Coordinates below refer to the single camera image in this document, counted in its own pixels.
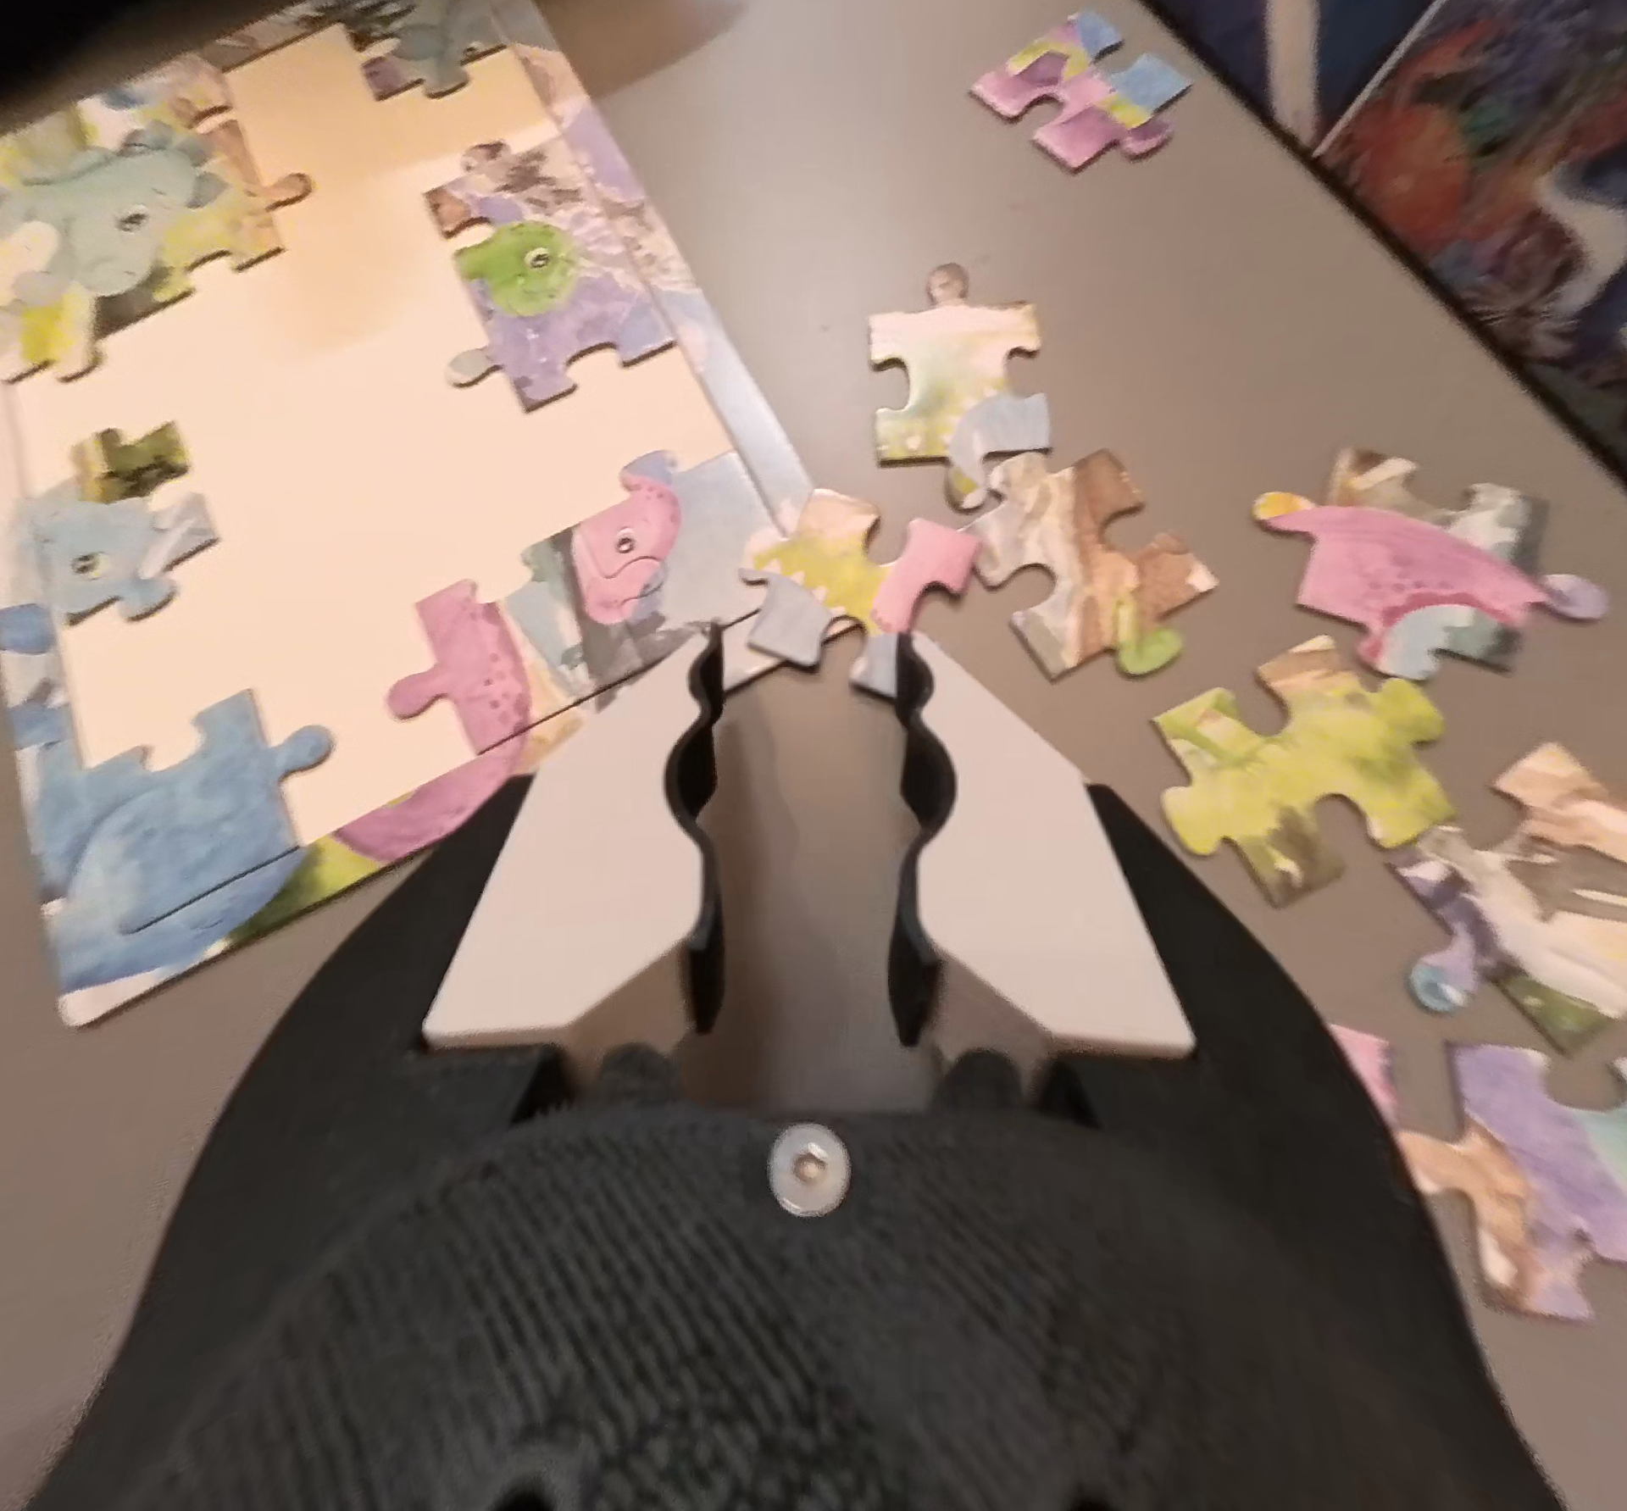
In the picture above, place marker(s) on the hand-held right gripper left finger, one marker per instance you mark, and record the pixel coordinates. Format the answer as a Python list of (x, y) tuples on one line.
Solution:
[(571, 901)]

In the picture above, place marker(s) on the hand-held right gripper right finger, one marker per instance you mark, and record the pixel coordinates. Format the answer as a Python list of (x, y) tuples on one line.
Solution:
[(1054, 901)]

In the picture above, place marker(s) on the yellow green pink puzzle piece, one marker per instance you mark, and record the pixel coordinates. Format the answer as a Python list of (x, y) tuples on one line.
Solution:
[(839, 571)]

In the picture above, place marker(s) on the dinosaur puzzle board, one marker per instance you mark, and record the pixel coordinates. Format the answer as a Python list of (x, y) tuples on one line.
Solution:
[(317, 456)]

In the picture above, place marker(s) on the blue winged corner puzzle piece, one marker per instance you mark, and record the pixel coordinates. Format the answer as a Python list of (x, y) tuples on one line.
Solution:
[(439, 24)]

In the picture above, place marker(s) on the pink dinosaur puzzle piece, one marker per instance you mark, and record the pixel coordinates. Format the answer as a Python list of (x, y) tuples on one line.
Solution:
[(470, 673)]

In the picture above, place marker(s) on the scattered loose puzzle pieces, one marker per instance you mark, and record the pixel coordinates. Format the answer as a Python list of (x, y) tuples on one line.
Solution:
[(1297, 761)]

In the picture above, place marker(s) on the grey blue puzzle piece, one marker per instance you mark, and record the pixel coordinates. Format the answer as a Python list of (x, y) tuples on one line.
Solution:
[(560, 622)]

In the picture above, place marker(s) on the pink lavender puzzle piece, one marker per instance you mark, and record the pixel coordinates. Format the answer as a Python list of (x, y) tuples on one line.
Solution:
[(724, 520)]

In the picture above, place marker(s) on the plain blue corner puzzle piece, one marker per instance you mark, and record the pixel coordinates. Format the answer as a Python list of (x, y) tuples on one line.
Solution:
[(165, 825)]

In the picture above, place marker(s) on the purple green head puzzle piece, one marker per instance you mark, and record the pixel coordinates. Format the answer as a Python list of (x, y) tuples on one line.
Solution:
[(571, 329)]

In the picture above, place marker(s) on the teal dinosaur eye puzzle piece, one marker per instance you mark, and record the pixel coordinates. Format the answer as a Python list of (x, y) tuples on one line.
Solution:
[(190, 253)]

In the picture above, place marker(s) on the teal yellow green puzzle piece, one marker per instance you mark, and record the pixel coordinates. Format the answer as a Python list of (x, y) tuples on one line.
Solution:
[(44, 329)]

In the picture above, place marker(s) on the purple blue yellow puzzle piece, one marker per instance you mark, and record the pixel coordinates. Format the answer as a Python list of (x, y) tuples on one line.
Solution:
[(1080, 93)]

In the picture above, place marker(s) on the yellow blue sky puzzle piece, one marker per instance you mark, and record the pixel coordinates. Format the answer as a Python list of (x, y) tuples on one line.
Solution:
[(204, 137)]

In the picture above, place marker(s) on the illustrated puzzle box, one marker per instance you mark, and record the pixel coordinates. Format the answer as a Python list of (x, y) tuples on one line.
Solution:
[(1461, 137)]

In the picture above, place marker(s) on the teal dinosaur ear puzzle piece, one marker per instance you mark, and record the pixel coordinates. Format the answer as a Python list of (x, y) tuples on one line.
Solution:
[(63, 188)]

